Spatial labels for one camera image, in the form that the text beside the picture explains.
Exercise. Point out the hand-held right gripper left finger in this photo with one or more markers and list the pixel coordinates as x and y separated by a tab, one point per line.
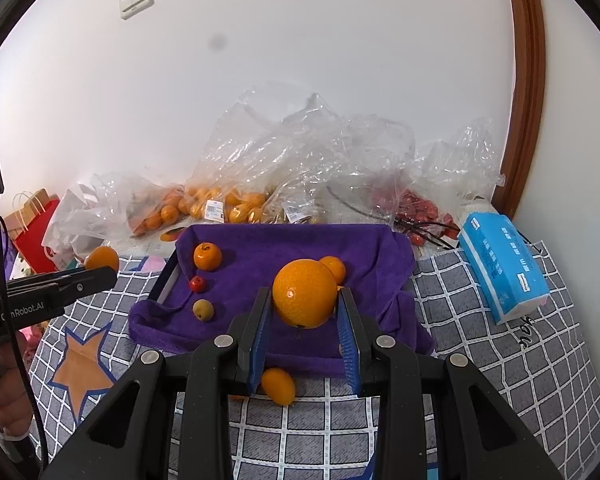
260	350

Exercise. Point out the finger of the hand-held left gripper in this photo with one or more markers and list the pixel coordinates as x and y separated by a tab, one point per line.
40	281
87	285

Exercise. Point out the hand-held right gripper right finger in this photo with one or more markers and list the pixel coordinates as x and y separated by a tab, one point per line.
350	350

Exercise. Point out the small yellow fruit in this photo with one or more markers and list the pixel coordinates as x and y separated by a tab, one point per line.
203	310

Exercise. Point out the black tray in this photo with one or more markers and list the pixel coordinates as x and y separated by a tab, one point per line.
165	282

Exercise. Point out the small red fruit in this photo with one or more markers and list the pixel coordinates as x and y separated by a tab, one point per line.
197	284

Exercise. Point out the person's left hand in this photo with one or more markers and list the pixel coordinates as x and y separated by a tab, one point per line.
12	395

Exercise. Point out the pink bag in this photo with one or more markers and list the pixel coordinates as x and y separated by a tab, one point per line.
30	342

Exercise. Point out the red paper bag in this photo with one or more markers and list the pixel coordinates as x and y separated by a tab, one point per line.
35	245

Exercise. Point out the oblong orange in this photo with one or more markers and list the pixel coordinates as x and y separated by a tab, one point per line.
278	386

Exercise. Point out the white plastic bag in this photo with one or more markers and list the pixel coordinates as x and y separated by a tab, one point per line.
70	225

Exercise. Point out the brown paper bag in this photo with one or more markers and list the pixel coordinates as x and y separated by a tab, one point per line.
22	212

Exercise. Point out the small round orange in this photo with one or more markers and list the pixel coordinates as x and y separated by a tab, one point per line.
335	266

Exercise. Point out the plastic bag of tangerines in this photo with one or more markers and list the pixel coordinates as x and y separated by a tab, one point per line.
155	215

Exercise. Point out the orange with green stem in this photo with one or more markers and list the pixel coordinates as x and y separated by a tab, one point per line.
207	257

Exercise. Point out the purple towel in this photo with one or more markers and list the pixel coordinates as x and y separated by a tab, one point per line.
280	245

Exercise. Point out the grey checked blanket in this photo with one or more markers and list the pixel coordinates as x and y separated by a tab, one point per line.
480	360

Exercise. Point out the clear bag of yellow fruit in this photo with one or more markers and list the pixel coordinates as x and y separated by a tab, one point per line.
300	210

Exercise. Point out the clear bag of labelled oranges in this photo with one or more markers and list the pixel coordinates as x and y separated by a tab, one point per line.
240	205

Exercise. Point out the clear bag of red fruit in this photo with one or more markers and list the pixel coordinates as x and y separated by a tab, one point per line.
420	207

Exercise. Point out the blue tissue pack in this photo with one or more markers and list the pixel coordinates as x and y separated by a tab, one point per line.
505	265

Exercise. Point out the brown wooden door frame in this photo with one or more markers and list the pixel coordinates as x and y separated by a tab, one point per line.
525	85

